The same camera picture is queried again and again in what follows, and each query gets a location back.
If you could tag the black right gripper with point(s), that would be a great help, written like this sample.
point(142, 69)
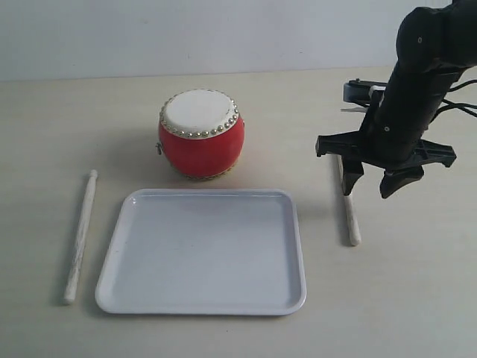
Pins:
point(390, 137)

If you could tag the white drumstick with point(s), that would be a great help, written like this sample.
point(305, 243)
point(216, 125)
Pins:
point(70, 292)
point(352, 218)

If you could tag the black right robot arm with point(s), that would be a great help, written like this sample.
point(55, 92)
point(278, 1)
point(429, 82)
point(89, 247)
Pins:
point(435, 46)

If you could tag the small red drum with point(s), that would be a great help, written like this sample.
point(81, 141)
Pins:
point(201, 133)

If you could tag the white rectangular plastic tray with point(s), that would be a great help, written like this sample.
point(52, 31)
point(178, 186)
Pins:
point(204, 252)

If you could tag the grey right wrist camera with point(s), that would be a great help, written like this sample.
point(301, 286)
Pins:
point(359, 92)

